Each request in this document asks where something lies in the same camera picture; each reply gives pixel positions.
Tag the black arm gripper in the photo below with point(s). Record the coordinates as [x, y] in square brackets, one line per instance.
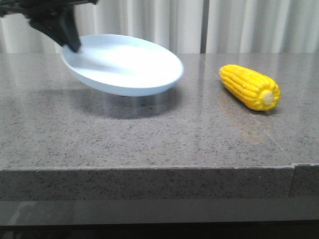
[54, 18]

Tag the light blue round plate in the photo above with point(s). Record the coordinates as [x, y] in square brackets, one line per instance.
[123, 65]

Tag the yellow corn cob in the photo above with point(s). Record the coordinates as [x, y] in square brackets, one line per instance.
[257, 91]

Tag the white pleated curtain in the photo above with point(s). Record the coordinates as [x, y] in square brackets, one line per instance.
[209, 26]

